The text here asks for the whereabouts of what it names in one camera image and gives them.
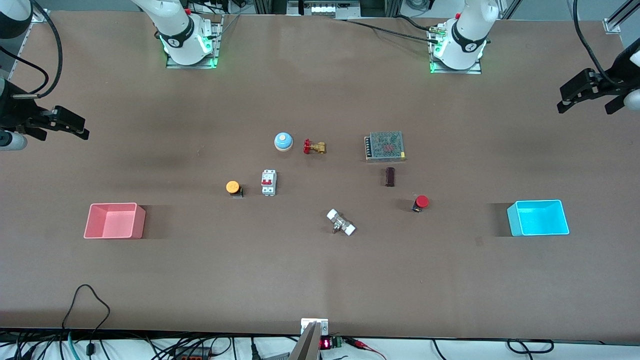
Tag pink plastic box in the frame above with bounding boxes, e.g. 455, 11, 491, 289
84, 202, 147, 240

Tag cyan plastic box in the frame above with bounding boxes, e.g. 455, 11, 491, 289
507, 199, 570, 237

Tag metal mesh power supply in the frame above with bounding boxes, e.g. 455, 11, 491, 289
364, 131, 407, 163

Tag black orange power strip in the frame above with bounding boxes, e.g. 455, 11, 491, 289
170, 346, 213, 360

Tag metal fitting white caps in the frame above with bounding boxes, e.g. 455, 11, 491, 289
326, 208, 357, 237

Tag red clip lead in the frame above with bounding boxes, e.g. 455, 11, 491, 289
344, 338, 387, 360

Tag aluminium rail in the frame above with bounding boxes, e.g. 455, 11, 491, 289
603, 0, 640, 35

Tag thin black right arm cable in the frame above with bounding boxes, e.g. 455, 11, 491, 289
0, 46, 51, 96

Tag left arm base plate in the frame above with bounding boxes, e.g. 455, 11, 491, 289
429, 24, 483, 75

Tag black looped table cable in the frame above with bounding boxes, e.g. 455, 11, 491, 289
61, 284, 112, 357

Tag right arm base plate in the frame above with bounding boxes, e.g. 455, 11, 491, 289
165, 14, 221, 70

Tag short black base cable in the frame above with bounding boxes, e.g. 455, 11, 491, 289
395, 14, 441, 33

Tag long black base cable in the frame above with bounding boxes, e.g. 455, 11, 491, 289
332, 17, 443, 45

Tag white circuit breaker red switch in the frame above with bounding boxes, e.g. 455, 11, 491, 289
260, 169, 277, 197

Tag teal cable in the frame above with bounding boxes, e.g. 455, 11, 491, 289
66, 331, 82, 360

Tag black coiled cable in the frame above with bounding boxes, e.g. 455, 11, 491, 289
507, 339, 555, 355

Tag metal background frame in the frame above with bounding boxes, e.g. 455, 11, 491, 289
286, 0, 362, 19

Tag silver camera bracket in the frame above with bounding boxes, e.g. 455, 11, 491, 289
300, 318, 329, 337

